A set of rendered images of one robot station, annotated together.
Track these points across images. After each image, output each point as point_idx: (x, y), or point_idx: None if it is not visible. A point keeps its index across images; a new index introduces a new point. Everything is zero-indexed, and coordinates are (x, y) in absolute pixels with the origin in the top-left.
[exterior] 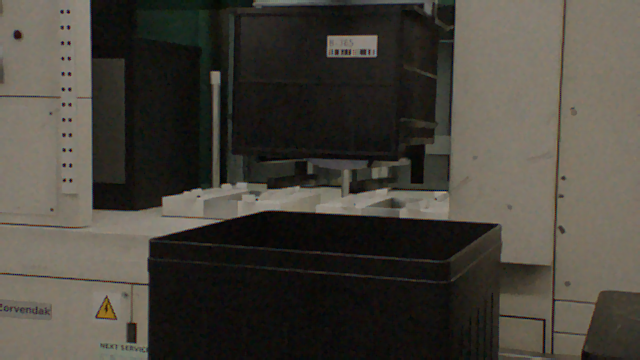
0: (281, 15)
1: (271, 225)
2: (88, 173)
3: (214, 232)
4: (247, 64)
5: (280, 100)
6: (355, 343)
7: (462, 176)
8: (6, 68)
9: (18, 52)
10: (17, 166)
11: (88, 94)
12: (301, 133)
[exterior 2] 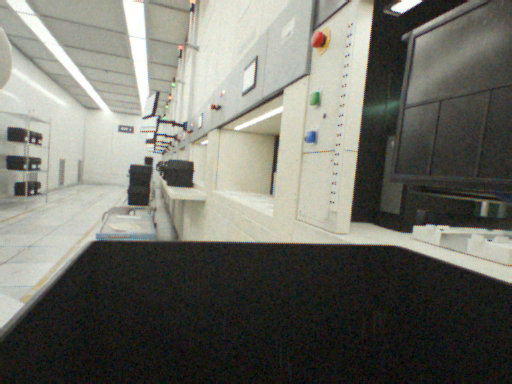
0: (457, 15)
1: (397, 264)
2: (348, 200)
3: (260, 253)
4: (414, 86)
5: (443, 118)
6: None
7: None
8: (318, 136)
9: (323, 126)
10: (316, 192)
11: (354, 149)
12: (463, 157)
